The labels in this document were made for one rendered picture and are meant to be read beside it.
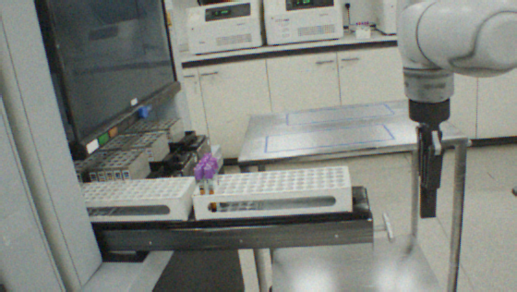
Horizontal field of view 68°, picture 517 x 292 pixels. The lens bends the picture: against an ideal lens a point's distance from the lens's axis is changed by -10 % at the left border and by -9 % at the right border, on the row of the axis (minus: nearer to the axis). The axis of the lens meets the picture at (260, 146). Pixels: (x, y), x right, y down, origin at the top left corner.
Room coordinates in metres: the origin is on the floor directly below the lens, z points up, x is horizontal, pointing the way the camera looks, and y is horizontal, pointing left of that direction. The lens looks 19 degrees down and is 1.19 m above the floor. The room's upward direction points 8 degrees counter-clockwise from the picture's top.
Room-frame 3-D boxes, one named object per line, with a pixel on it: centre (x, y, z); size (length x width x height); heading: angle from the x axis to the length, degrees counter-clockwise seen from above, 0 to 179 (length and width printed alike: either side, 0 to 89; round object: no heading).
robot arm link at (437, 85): (0.69, -0.31, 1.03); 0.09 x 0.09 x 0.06
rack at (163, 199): (0.79, 0.30, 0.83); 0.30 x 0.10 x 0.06; 80
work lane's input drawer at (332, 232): (0.76, 0.12, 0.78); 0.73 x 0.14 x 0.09; 80
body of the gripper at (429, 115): (0.69, -0.31, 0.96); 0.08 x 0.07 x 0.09; 170
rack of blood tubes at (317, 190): (0.74, -0.01, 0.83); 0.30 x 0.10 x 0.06; 80
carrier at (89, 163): (0.97, 0.44, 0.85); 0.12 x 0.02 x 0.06; 171
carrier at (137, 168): (0.95, 0.31, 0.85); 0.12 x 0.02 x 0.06; 171
